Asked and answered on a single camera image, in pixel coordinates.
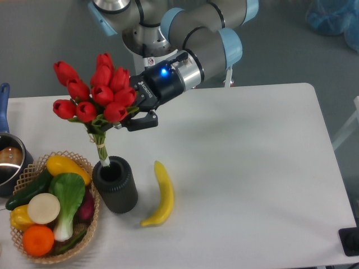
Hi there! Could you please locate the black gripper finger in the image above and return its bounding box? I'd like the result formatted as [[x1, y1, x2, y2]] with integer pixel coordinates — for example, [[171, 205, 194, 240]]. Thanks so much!
[[115, 110, 158, 132]]

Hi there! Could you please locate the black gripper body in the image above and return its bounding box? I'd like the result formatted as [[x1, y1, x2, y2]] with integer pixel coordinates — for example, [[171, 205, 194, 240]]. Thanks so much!
[[130, 63, 185, 112]]

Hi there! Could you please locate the red tulip bouquet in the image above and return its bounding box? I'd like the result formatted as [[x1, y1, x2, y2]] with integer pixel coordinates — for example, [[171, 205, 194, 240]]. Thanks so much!
[[53, 53, 137, 167]]

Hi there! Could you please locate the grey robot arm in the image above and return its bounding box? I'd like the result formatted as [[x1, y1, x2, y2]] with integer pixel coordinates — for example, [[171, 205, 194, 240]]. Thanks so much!
[[88, 1, 259, 131]]

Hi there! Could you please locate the dark grey ribbed vase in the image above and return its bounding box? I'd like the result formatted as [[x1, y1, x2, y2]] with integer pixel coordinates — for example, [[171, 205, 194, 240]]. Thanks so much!
[[92, 156, 138, 214]]

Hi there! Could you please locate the yellow plastic banana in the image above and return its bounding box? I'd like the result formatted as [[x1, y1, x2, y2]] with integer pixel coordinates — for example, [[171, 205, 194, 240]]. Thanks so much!
[[140, 161, 174, 227]]

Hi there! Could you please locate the yellow squash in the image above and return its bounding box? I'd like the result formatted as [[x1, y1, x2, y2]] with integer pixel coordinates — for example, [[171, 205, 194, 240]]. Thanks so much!
[[46, 155, 91, 185]]

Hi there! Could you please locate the green bok choy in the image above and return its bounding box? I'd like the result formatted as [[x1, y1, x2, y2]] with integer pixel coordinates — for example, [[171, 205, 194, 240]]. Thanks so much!
[[49, 173, 85, 242]]

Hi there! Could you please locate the purple red onion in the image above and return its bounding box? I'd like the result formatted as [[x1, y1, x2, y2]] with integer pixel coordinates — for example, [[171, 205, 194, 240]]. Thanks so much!
[[77, 189, 95, 221]]

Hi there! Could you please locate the woven wicker basket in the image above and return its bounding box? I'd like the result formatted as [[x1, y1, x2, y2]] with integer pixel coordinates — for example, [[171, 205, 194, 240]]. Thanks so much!
[[10, 151, 100, 265]]

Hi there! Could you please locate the dark green cucumber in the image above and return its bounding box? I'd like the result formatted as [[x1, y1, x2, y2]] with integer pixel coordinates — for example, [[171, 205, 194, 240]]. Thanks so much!
[[5, 168, 53, 211]]

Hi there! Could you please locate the white round radish slice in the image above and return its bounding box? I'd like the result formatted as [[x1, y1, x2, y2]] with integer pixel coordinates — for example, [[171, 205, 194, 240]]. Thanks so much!
[[27, 193, 61, 225]]

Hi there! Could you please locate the green chili pepper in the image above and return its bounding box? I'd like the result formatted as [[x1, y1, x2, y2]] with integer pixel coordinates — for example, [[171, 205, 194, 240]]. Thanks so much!
[[52, 230, 87, 256]]

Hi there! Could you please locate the yellow bell pepper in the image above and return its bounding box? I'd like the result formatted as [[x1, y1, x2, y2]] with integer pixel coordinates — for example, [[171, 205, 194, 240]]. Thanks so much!
[[10, 205, 35, 231]]

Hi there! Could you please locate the orange fruit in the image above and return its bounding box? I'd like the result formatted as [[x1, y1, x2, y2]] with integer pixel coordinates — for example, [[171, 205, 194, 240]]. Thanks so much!
[[22, 225, 54, 257]]

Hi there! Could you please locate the blue plastic bag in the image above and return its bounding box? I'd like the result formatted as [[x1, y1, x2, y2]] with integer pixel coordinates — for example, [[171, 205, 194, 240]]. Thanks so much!
[[306, 1, 358, 52]]

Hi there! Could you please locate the black device at table edge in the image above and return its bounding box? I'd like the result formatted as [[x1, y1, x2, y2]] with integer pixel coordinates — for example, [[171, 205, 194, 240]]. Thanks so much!
[[338, 227, 358, 257]]

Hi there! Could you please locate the blue saucepan with handle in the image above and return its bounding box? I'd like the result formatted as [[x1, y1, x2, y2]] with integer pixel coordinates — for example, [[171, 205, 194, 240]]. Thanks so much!
[[1, 83, 34, 197]]

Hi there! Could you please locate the white frame at right edge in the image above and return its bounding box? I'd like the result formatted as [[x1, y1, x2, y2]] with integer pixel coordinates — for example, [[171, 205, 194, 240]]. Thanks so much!
[[332, 96, 358, 151]]

